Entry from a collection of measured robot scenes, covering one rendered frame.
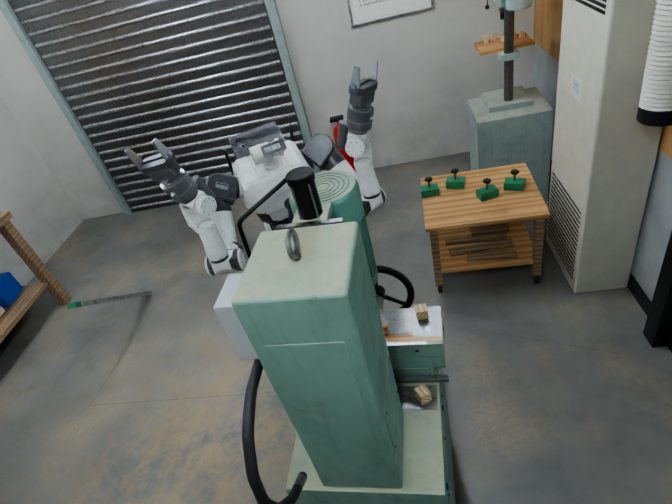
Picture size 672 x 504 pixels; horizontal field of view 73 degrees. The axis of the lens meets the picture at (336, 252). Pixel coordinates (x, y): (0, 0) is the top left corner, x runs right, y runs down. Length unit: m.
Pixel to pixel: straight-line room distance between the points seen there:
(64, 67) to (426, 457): 4.23
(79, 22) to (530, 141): 3.58
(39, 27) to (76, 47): 0.30
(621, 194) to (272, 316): 2.06
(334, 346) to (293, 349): 0.08
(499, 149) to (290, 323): 2.70
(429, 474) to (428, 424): 0.14
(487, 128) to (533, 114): 0.29
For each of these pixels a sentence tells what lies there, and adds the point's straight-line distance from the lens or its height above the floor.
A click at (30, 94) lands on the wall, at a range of 5.08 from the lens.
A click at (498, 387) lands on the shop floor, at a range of 2.47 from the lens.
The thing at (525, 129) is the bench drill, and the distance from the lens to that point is 3.35.
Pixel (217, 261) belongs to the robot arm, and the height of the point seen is 1.17.
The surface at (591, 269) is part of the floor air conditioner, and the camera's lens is 2.84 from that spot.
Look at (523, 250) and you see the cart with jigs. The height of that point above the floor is 0.18.
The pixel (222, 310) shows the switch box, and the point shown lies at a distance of 0.91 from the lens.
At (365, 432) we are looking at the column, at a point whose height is 1.09.
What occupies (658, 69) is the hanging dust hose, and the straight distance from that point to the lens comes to 2.16.
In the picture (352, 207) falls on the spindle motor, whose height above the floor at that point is 1.47.
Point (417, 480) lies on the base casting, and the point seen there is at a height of 0.80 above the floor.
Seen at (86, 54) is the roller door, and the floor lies 1.52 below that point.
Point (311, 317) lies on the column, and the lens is 0.82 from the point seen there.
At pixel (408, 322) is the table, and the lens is 1.54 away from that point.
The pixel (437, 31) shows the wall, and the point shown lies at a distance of 4.03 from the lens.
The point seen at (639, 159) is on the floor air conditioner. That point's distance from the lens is 2.52.
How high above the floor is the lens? 2.03
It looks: 37 degrees down
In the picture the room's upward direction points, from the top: 16 degrees counter-clockwise
